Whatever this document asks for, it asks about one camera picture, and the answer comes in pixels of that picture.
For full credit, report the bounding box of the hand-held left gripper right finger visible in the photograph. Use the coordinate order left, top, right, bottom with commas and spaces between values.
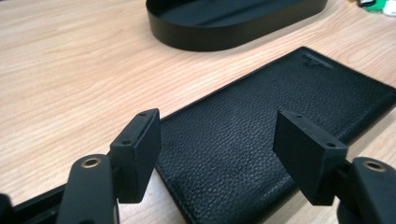
273, 109, 349, 207

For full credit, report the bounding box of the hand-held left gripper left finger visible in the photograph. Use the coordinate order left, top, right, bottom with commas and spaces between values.
109, 107, 163, 204

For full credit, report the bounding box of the black oval tray with hook rack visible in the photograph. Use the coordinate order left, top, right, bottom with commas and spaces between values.
145, 0, 329, 52

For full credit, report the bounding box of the key bunch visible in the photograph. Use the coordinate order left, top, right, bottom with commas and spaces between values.
351, 0, 396, 17

